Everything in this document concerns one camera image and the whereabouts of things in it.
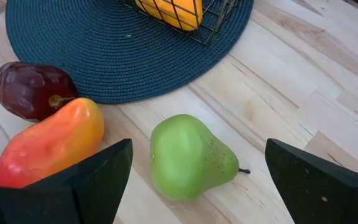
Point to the red orange mango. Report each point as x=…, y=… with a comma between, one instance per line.
x=51, y=143

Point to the dark red apple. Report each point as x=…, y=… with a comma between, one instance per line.
x=26, y=90

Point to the orange-yellow fruit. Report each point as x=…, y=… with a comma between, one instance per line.
x=188, y=15

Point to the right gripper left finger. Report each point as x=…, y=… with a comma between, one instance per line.
x=57, y=199

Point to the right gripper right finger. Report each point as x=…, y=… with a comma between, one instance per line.
x=322, y=193

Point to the round blue woven placemat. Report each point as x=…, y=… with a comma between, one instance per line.
x=104, y=56

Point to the green pear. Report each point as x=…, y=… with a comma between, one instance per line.
x=188, y=158

